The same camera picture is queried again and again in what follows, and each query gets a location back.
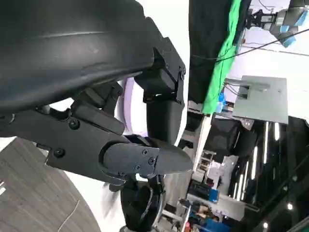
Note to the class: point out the person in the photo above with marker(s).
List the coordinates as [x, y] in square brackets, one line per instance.
[213, 223]

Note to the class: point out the green cloth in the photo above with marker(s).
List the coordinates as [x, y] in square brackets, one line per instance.
[217, 79]

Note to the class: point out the lilac plate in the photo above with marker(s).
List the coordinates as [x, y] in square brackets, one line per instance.
[127, 101]

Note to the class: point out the black cloth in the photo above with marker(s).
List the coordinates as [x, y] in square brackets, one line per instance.
[207, 36]

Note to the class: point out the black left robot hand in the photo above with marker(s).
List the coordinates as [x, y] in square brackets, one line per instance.
[72, 48]

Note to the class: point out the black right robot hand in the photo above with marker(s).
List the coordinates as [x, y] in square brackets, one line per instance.
[135, 205]

